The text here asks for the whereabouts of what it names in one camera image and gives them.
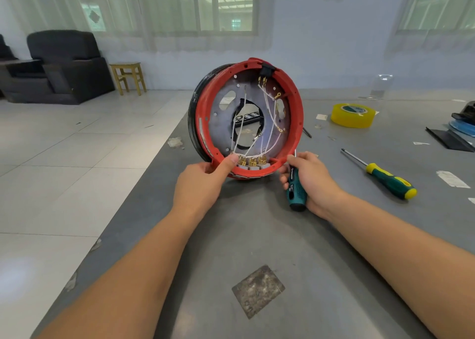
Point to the person's right hand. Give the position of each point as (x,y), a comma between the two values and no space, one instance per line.
(323,186)

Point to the person's left hand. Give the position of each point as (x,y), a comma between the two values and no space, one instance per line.
(199,190)

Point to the red round appliance base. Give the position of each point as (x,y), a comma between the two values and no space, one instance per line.
(223,120)

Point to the person's left forearm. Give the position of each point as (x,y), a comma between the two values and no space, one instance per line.
(126,283)

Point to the person's right forearm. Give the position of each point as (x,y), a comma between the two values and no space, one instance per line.
(408,261)

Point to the black round appliance part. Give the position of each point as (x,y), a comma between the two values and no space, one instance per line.
(466,112)

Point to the yellow tape roll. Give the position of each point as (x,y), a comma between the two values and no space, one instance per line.
(340,120)

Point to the narrow white tape strip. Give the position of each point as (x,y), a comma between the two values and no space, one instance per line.
(453,178)

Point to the black flat plate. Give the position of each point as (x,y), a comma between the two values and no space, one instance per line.
(449,140)

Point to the small wooden stool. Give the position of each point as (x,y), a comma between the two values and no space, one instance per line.
(128,66)

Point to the black armchair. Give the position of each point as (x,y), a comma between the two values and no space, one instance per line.
(67,68)

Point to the sheer white curtain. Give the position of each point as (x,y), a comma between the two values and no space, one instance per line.
(44,5)
(434,42)

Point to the large barred window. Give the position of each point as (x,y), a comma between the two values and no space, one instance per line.
(438,5)
(171,5)

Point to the black sofa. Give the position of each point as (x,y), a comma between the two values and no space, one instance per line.
(6,47)

